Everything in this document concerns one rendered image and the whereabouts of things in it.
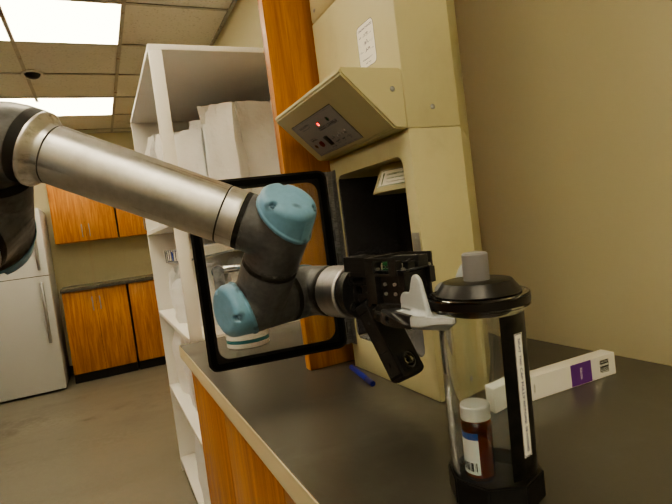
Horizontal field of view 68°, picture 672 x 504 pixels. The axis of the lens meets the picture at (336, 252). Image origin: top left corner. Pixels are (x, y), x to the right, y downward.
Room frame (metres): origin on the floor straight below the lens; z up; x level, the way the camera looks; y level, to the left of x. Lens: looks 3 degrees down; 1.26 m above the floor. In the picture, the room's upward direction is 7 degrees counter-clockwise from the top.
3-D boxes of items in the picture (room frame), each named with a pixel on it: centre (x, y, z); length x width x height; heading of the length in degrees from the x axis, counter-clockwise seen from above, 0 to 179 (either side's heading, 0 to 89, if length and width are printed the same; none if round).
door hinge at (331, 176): (1.12, -0.01, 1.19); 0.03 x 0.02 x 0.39; 25
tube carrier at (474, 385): (0.54, -0.15, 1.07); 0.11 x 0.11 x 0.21
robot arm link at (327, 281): (0.71, -0.01, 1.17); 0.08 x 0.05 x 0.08; 130
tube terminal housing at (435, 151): (1.04, -0.19, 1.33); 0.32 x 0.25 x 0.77; 25
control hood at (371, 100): (0.97, -0.03, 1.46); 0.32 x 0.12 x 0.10; 25
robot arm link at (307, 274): (0.77, 0.05, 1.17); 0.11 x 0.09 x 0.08; 40
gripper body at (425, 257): (0.65, -0.06, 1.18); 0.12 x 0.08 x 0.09; 40
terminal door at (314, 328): (1.08, 0.15, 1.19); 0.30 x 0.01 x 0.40; 106
